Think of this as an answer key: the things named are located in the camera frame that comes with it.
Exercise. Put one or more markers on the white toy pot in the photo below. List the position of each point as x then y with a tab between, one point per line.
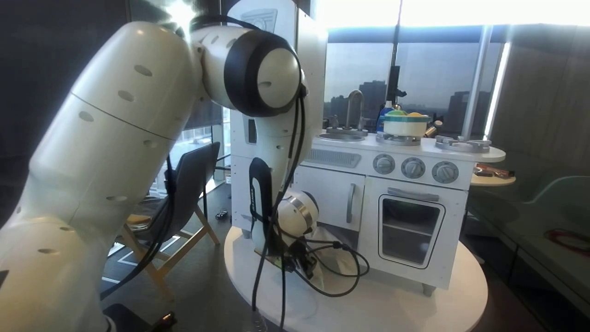
407	125

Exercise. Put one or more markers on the dark folding chair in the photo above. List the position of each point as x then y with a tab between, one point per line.
191	177

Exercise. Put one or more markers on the small black orange object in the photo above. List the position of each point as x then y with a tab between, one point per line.
165	321

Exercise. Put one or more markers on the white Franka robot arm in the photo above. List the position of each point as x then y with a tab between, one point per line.
93	153

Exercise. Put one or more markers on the round white table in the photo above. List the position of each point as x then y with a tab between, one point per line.
394	306

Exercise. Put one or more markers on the blue bottle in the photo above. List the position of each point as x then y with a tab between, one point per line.
383	116

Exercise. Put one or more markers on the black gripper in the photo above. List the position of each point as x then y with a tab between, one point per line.
305	258

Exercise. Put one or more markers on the green bench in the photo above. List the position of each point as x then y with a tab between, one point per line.
565	195

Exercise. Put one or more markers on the white toy kitchen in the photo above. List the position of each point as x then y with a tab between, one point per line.
459	203

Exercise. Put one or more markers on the grey toy pan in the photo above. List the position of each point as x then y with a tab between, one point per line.
462	144

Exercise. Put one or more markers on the small round side table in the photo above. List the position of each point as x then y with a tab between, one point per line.
492	180

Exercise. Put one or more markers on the black upright pole with clamp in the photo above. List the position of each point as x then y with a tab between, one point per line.
394	79

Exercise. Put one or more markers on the small brown object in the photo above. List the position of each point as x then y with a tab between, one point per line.
492	169

